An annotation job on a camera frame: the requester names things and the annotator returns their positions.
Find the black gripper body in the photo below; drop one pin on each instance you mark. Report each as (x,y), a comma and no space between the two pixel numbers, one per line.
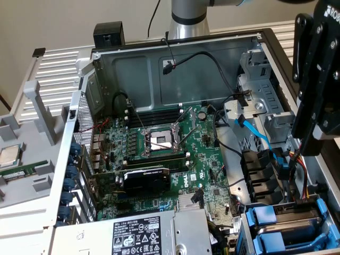
(330,13)

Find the hard disk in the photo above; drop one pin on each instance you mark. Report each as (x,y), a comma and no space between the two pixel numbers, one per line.
(261,215)

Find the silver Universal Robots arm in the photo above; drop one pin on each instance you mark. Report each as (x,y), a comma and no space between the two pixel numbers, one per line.
(188,26)

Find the empty blue disk carrier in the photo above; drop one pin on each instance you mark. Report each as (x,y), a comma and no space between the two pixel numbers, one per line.
(271,241)

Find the metal disk bay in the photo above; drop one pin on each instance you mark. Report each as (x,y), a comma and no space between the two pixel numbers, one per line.
(245,239)

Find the metal optical drive cage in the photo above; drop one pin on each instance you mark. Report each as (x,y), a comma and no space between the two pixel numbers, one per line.
(263,90)

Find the silver coin cell battery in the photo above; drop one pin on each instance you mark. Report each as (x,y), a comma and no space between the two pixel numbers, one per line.
(202,115)

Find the green Dell motherboard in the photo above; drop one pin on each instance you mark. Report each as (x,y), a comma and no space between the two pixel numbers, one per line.
(202,148)

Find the metal socket cover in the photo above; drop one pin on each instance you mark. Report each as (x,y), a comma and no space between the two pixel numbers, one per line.
(193,117)

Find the open grey PC case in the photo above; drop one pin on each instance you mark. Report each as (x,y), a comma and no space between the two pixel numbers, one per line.
(186,79)

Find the thin metal locking lever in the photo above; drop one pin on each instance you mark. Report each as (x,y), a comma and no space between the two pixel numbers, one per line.
(138,118)
(160,144)

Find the CPU socket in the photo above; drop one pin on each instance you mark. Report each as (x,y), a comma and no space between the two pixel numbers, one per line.
(159,139)

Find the silver finned heat sink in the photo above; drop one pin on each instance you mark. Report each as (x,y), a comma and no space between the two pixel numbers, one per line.
(184,203)

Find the black RAM slot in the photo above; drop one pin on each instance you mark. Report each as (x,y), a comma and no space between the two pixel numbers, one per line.
(156,120)
(156,112)

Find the grey power supply unit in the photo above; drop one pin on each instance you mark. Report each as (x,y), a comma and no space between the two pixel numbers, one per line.
(186,228)

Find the black graphics card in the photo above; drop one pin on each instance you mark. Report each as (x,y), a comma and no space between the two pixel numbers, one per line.
(148,183)

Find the dark blue card clip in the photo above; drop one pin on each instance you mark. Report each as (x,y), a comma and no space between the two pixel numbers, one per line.
(71,159)
(69,184)
(63,212)
(76,148)
(71,171)
(67,197)

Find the grey plastic parts rack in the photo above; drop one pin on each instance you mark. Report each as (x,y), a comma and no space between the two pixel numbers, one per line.
(32,148)

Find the green RAM stick white label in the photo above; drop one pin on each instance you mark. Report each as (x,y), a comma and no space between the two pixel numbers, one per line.
(24,170)

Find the silver CPU chip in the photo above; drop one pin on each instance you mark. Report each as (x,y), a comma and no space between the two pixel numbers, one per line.
(9,156)

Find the black box bracket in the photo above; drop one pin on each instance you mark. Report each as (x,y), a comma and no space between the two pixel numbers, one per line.
(109,34)

